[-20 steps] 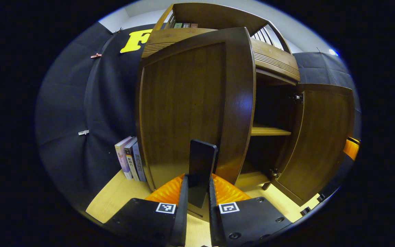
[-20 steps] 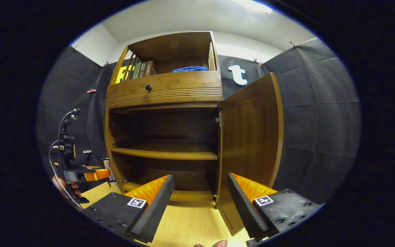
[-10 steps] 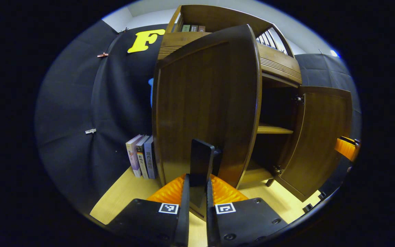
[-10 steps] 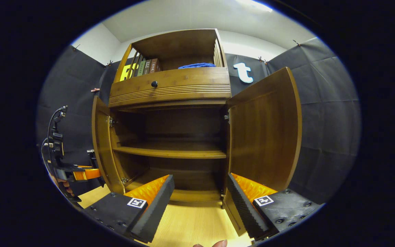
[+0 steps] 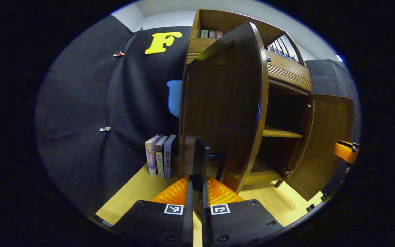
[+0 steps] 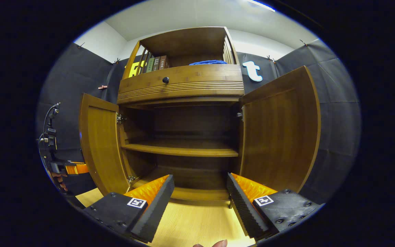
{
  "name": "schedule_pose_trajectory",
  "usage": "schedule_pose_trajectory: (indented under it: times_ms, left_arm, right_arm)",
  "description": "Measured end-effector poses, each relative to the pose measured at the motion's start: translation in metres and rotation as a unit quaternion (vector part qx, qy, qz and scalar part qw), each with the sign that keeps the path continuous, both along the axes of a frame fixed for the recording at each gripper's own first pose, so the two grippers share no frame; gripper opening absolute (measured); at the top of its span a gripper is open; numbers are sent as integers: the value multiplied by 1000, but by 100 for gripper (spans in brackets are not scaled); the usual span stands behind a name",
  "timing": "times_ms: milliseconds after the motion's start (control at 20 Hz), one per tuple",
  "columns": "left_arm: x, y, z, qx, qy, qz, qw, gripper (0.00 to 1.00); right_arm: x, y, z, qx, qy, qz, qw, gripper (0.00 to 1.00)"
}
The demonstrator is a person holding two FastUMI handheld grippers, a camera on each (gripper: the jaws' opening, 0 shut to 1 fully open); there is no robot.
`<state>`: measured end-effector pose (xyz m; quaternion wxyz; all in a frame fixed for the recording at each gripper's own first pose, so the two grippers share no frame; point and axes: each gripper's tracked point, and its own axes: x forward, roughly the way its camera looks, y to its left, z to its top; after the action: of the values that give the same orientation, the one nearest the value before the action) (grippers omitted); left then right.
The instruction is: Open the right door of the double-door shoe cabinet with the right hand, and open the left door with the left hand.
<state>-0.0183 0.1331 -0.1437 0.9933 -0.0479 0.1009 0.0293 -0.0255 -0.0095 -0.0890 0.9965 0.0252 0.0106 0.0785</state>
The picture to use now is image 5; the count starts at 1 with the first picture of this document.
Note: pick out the copper clip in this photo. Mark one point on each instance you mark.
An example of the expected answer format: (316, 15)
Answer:
(118, 54)

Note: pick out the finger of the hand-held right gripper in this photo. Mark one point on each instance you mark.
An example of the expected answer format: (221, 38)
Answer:
(343, 152)

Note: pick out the wooden double-door shoe cabinet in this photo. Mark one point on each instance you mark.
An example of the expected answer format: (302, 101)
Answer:
(225, 19)

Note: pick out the small dark clip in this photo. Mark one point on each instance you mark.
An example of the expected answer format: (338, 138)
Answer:
(138, 31)

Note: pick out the black backdrop cloth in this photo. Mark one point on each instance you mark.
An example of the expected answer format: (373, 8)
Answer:
(81, 120)

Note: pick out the black table edge bracket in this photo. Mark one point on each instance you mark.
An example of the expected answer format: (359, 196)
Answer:
(310, 208)
(324, 196)

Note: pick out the silver clip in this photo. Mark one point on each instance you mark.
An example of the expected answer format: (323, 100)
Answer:
(105, 129)

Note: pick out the dark brown book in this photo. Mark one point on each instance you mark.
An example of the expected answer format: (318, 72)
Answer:
(212, 34)

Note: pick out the wooden shoe cabinet door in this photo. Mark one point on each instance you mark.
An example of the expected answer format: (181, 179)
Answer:
(221, 103)
(324, 144)

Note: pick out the blue grey book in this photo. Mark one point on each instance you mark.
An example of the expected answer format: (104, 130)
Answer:
(169, 156)

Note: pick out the green book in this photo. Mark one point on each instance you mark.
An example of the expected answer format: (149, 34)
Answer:
(204, 33)

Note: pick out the reddish brown book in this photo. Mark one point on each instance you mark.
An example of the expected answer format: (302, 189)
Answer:
(219, 34)

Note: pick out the wooden inner shelf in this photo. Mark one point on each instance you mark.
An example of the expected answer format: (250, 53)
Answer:
(281, 132)

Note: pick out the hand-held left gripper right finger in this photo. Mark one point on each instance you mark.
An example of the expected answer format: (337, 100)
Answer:
(207, 219)

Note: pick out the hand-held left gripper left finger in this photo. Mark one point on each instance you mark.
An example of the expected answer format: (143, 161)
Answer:
(187, 219)

